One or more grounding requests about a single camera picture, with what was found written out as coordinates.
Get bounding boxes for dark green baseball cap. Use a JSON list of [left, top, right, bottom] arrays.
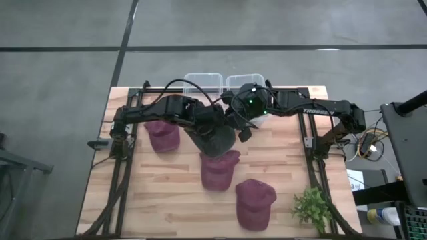
[[184, 125, 237, 159]]

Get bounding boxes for maroon baseball cap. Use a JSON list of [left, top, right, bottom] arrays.
[[199, 149, 241, 193], [143, 119, 181, 154], [235, 178, 278, 233]]

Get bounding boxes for clear plastic storage bin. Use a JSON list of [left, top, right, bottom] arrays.
[[183, 72, 224, 101], [226, 73, 268, 123]]

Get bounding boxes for green plant in white pot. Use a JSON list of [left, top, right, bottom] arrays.
[[290, 186, 333, 234]]

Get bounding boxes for white paper sheet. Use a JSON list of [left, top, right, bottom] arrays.
[[346, 168, 365, 193]]

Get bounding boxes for black power adapter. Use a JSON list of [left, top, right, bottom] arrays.
[[360, 132, 377, 155]]

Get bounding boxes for black flat bar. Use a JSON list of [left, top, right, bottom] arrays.
[[352, 181, 406, 207]]

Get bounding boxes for black round pole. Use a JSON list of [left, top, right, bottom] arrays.
[[396, 89, 427, 115]]

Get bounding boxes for white yellow spray bottle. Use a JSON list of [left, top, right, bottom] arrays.
[[366, 206, 401, 227]]

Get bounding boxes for grey metal stand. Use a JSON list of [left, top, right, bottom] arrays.
[[0, 132, 54, 240]]

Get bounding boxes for plastic grid crate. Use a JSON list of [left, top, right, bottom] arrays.
[[398, 201, 427, 240]]

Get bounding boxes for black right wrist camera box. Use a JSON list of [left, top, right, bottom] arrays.
[[238, 127, 253, 143]]

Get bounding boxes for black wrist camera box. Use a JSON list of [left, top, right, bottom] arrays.
[[220, 90, 235, 105], [238, 127, 253, 143]]

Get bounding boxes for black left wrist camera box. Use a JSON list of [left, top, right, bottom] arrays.
[[220, 90, 235, 105]]

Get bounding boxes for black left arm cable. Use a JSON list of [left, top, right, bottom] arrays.
[[155, 78, 218, 107]]

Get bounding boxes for black aluminium extrusion frame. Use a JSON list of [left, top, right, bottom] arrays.
[[78, 79, 363, 238]]

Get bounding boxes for grey black clamp handle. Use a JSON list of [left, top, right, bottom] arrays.
[[87, 138, 114, 151]]

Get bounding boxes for yellow cable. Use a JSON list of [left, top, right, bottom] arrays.
[[357, 130, 390, 159]]

